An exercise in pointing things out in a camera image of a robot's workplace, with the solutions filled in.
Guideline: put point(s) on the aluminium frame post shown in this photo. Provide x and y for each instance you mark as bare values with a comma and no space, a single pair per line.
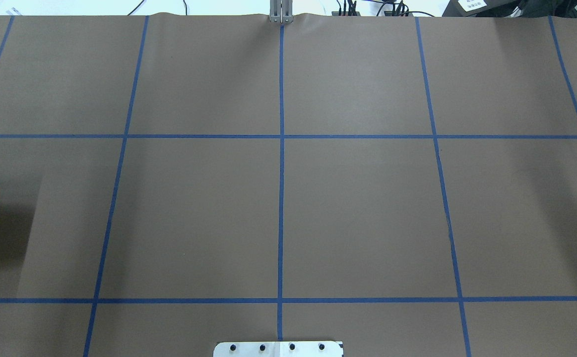
281,11

